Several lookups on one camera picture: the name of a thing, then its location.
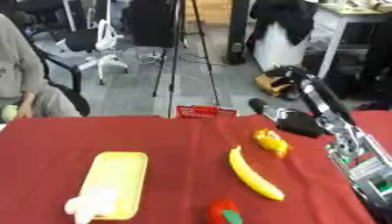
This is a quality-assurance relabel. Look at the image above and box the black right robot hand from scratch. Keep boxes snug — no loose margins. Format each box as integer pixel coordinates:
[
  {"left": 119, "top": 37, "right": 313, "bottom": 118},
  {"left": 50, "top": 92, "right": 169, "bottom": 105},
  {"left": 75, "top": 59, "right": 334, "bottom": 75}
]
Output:
[{"left": 246, "top": 66, "right": 357, "bottom": 139}]

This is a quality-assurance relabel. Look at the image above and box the orange yellow toy fruit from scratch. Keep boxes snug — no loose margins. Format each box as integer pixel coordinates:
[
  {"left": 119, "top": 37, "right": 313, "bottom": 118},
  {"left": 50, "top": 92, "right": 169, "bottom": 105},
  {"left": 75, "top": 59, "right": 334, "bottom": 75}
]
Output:
[{"left": 252, "top": 128, "right": 291, "bottom": 159}]

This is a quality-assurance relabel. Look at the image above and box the yellow black bag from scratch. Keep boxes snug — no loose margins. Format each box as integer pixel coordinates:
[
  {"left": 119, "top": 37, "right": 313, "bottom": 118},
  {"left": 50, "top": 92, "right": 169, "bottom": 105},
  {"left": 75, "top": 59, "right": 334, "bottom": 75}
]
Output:
[{"left": 254, "top": 67, "right": 304, "bottom": 100}]

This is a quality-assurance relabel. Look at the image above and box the yellow toy banana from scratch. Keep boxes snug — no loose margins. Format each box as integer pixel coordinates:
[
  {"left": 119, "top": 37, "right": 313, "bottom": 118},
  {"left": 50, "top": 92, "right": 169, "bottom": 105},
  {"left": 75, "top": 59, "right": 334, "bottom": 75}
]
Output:
[{"left": 227, "top": 144, "right": 287, "bottom": 201}]

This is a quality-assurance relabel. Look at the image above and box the red plastic basket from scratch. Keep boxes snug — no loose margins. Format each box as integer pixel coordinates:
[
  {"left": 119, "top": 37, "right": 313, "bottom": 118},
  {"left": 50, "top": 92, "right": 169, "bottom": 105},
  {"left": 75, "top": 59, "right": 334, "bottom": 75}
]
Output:
[{"left": 174, "top": 105, "right": 239, "bottom": 119}]

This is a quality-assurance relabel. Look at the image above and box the black hanging jacket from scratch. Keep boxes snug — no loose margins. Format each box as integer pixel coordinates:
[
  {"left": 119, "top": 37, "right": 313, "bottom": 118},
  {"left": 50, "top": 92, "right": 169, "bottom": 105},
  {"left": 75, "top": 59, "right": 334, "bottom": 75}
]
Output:
[{"left": 248, "top": 0, "right": 320, "bottom": 46}]

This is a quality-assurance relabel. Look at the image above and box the white table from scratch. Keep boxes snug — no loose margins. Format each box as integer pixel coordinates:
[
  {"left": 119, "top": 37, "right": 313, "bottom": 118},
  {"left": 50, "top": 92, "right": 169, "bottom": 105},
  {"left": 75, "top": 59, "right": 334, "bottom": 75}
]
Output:
[{"left": 312, "top": 3, "right": 392, "bottom": 80}]

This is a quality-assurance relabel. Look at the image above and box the red toy strawberry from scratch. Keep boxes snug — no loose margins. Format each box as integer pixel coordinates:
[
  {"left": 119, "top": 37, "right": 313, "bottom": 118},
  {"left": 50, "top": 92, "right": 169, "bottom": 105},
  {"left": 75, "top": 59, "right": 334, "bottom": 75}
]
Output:
[{"left": 206, "top": 199, "right": 245, "bottom": 224}]

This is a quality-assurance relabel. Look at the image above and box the black tripod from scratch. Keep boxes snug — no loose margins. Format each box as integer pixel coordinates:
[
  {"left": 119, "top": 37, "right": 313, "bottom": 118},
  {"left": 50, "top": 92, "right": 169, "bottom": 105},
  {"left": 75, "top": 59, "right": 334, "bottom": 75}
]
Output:
[{"left": 150, "top": 0, "right": 222, "bottom": 119}]

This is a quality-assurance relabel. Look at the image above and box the yellow rectangular tray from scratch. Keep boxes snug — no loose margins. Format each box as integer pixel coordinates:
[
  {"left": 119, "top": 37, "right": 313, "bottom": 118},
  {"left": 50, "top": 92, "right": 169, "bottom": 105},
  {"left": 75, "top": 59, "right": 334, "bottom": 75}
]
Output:
[{"left": 78, "top": 151, "right": 151, "bottom": 221}]

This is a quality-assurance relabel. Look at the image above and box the white office chair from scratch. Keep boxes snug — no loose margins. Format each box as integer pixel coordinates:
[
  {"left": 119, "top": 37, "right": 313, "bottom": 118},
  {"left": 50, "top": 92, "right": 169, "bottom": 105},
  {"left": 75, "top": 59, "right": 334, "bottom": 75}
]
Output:
[{"left": 55, "top": 0, "right": 130, "bottom": 86}]

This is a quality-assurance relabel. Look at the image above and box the white soft toy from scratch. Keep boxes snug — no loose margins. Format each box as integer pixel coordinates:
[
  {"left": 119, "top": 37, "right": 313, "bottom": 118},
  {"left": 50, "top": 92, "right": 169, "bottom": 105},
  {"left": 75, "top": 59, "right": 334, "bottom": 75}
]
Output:
[{"left": 62, "top": 187, "right": 120, "bottom": 224}]

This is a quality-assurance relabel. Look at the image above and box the black office chair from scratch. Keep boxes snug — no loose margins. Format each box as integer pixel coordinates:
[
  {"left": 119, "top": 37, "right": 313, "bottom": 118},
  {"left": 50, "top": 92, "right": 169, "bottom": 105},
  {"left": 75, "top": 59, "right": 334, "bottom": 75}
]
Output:
[{"left": 19, "top": 27, "right": 92, "bottom": 117}]

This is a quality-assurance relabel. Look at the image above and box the person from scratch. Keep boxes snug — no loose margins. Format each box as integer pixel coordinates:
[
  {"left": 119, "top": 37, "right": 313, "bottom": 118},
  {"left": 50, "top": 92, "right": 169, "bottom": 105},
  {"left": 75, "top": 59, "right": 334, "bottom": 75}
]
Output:
[{"left": 0, "top": 12, "right": 83, "bottom": 123}]

